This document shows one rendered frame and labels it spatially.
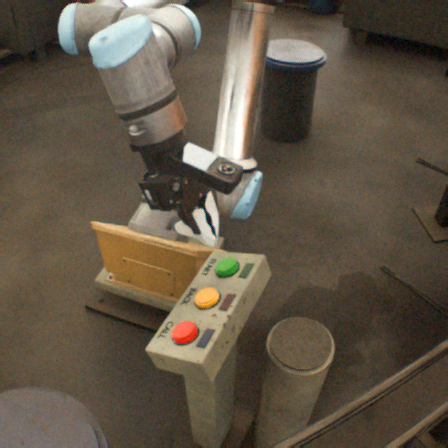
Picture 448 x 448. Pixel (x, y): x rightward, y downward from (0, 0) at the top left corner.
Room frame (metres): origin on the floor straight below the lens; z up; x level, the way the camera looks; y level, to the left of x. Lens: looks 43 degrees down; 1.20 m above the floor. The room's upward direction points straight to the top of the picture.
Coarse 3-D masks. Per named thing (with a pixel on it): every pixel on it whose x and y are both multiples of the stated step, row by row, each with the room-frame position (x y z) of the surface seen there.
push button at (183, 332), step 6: (180, 324) 0.40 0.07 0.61; (186, 324) 0.40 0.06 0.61; (192, 324) 0.40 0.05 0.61; (174, 330) 0.39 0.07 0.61; (180, 330) 0.39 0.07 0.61; (186, 330) 0.38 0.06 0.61; (192, 330) 0.38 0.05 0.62; (174, 336) 0.38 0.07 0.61; (180, 336) 0.37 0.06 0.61; (186, 336) 0.37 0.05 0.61; (192, 336) 0.37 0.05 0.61; (180, 342) 0.37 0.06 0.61
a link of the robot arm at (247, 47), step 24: (240, 0) 1.18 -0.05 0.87; (264, 0) 1.17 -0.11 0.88; (240, 24) 1.16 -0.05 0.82; (264, 24) 1.16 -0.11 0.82; (240, 48) 1.13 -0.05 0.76; (264, 48) 1.15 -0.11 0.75; (240, 72) 1.11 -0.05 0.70; (240, 96) 1.09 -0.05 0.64; (240, 120) 1.07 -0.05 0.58; (216, 144) 1.07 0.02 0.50; (240, 144) 1.05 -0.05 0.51; (240, 192) 0.98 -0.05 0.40; (240, 216) 0.97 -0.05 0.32
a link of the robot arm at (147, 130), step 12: (168, 108) 0.55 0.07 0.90; (180, 108) 0.57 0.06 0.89; (120, 120) 0.56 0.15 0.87; (132, 120) 0.53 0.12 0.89; (144, 120) 0.53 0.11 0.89; (156, 120) 0.53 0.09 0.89; (168, 120) 0.54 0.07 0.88; (180, 120) 0.55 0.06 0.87; (132, 132) 0.53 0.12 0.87; (144, 132) 0.53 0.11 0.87; (156, 132) 0.53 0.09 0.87; (168, 132) 0.53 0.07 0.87; (132, 144) 0.54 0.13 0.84; (144, 144) 0.53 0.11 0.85
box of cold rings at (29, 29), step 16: (0, 0) 2.89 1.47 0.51; (16, 0) 2.88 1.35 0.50; (32, 0) 3.00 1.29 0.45; (48, 0) 3.13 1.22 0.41; (64, 0) 3.26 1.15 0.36; (0, 16) 2.91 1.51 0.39; (16, 16) 2.86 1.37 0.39; (32, 16) 2.98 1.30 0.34; (48, 16) 3.11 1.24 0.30; (0, 32) 2.93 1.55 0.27; (16, 32) 2.85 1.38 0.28; (32, 32) 2.96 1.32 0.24; (48, 32) 3.08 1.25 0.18; (16, 48) 2.86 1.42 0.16; (32, 48) 2.93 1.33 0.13
